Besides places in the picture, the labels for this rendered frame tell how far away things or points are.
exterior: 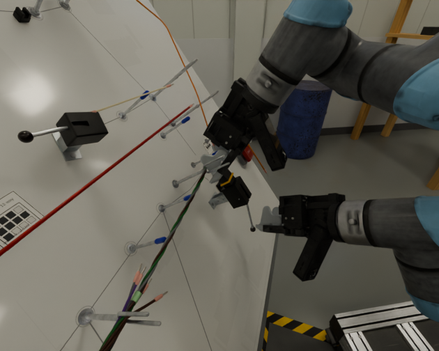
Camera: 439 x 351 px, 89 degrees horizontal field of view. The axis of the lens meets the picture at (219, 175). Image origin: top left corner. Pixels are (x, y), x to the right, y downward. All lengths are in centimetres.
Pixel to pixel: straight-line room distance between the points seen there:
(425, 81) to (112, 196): 42
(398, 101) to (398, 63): 4
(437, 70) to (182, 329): 48
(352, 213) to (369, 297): 151
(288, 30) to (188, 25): 259
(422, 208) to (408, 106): 14
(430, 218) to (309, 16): 29
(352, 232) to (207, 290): 29
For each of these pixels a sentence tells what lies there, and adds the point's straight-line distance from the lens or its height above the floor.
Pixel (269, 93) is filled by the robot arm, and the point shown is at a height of 138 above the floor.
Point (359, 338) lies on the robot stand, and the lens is 148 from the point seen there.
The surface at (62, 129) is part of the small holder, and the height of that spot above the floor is 137.
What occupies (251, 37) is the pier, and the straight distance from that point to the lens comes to 295.
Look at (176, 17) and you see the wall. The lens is 292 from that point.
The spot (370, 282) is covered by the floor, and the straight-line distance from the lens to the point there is 198.
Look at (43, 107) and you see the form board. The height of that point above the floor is 137.
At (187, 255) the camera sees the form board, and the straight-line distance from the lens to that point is 46.
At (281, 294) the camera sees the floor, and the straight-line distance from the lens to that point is 170.
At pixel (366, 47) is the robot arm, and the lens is 40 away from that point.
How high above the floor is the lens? 147
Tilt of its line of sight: 35 degrees down
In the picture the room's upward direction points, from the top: straight up
